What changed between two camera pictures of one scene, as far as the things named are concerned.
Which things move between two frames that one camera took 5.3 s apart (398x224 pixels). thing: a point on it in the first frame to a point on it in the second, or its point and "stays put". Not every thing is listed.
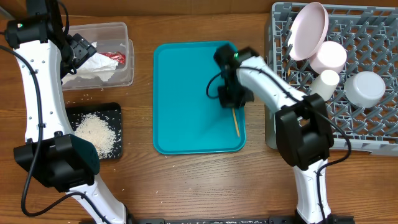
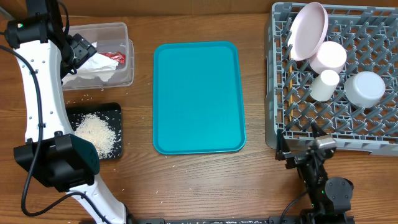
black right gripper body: (232, 93) to (296, 159)
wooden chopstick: (236, 122) to (290, 85)
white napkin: (98, 65) stays put
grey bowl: (364, 89) stays put
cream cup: (325, 84) stays put
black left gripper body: (77, 53) stays put
